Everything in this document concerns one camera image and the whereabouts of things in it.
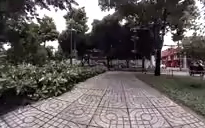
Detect thin lamp pole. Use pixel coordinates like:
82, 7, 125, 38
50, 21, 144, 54
69, 28, 74, 66

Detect row of trees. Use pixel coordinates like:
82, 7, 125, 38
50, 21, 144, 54
0, 0, 205, 73

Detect bed of variegated bushes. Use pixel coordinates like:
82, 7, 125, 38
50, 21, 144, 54
0, 56, 108, 103

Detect dark tree trunk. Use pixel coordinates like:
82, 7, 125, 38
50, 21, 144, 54
153, 33, 164, 77

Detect dark vehicle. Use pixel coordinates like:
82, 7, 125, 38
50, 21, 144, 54
188, 59, 205, 78

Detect red building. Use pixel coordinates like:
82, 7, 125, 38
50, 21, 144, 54
161, 46, 188, 69

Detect grass strip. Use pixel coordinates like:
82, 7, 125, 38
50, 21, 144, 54
135, 73, 205, 125

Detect patterned grey paving tile path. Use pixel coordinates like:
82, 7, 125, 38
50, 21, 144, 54
0, 70, 205, 128

